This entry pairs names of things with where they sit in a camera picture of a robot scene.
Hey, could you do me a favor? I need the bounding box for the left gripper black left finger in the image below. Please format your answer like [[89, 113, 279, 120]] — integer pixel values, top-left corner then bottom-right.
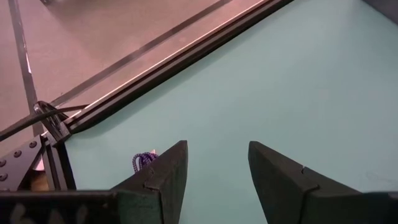
[[0, 139, 189, 224]]

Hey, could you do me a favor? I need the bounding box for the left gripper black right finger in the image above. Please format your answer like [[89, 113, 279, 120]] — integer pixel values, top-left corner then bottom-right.
[[248, 141, 398, 224]]

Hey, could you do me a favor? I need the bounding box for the purple braided USB-C cable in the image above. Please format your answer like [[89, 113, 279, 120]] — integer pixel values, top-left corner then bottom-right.
[[132, 149, 159, 174]]

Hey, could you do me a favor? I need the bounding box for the black corner cable clamp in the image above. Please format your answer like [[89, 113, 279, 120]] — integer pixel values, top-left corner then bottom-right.
[[32, 100, 72, 144]]

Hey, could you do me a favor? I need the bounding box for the black aluminium table frame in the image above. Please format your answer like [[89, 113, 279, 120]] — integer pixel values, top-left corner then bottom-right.
[[42, 0, 295, 191]]

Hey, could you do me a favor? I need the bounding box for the black bolted corner bracket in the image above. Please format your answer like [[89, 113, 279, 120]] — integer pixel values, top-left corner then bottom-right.
[[0, 134, 44, 191]]

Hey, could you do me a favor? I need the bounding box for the black cable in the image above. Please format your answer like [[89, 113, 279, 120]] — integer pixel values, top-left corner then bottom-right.
[[0, 104, 90, 142]]

